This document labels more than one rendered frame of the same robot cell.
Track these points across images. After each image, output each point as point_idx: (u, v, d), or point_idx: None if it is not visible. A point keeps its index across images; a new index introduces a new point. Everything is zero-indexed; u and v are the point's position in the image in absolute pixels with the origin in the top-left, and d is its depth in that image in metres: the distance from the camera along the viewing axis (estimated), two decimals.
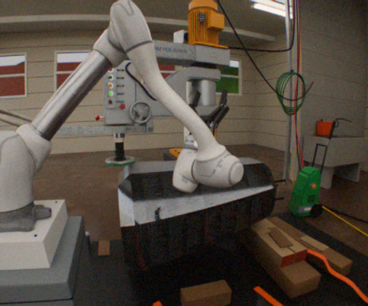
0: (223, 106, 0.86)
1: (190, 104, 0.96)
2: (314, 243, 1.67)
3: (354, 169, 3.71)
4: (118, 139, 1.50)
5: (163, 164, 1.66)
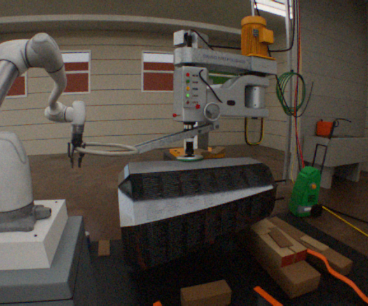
0: (70, 157, 1.39)
1: (81, 157, 1.44)
2: (314, 243, 1.67)
3: (354, 169, 3.71)
4: (189, 139, 1.79)
5: (163, 164, 1.66)
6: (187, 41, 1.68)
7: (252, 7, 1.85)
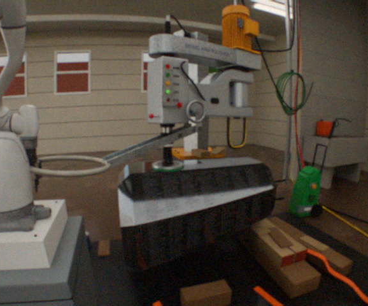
0: None
1: (37, 179, 1.03)
2: (314, 243, 1.67)
3: (354, 169, 3.71)
4: (167, 143, 1.49)
5: None
6: (165, 28, 1.38)
7: None
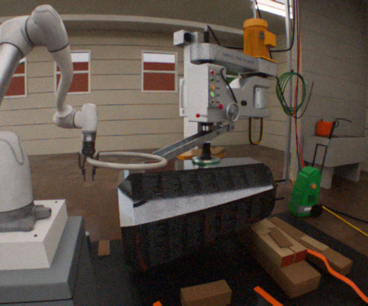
0: (81, 167, 1.24)
1: (94, 169, 1.27)
2: (314, 243, 1.67)
3: (354, 169, 3.71)
4: None
5: None
6: (204, 37, 1.57)
7: (254, 10, 1.90)
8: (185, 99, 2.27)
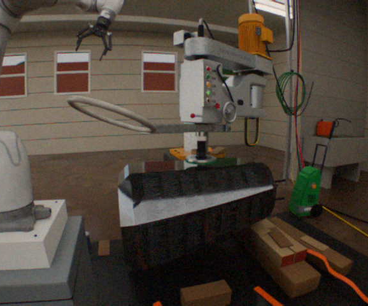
0: (79, 36, 1.00)
1: (107, 48, 1.07)
2: (314, 243, 1.67)
3: (354, 169, 3.71)
4: (203, 138, 1.56)
5: (163, 164, 1.66)
6: (198, 31, 1.45)
7: (250, 5, 1.80)
8: None
